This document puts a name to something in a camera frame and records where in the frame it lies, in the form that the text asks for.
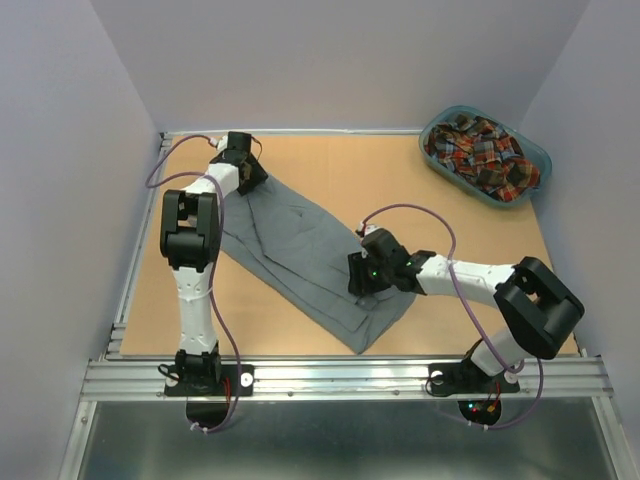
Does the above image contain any grey long sleeve shirt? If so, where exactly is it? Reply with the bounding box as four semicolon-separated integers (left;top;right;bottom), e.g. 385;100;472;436
222;177;415;354

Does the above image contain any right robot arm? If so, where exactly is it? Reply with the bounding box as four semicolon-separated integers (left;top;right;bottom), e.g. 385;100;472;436
347;227;585;396

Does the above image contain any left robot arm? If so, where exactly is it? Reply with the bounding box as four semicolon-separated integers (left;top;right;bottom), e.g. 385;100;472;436
159;131;268;397

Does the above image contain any plaid long sleeve shirt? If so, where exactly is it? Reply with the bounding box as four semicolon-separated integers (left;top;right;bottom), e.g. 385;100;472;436
423;113;541;203

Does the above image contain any teal plastic basket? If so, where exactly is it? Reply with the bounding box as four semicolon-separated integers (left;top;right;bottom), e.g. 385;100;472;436
419;105;552;209

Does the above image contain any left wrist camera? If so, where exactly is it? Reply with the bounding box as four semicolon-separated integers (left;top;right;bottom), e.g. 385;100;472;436
208;135;229;152

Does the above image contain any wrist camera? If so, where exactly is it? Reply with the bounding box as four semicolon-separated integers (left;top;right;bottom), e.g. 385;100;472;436
354;221;379;243
208;135;229;152

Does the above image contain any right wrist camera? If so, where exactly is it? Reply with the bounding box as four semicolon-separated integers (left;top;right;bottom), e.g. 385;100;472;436
354;221;379;243

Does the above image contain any aluminium back rail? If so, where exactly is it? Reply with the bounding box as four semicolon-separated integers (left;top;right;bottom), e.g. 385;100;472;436
160;127;422;138

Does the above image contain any aluminium rail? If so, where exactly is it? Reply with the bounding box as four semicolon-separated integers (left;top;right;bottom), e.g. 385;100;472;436
80;356;614;402
160;127;422;138

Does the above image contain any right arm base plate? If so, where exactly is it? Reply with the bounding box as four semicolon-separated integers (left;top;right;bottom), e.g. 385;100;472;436
428;360;520;397

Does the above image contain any aluminium front rail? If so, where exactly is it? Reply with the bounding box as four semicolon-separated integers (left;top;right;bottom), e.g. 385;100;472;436
80;356;614;402

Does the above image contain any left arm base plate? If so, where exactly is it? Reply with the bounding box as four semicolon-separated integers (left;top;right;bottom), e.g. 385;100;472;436
159;363;255;397

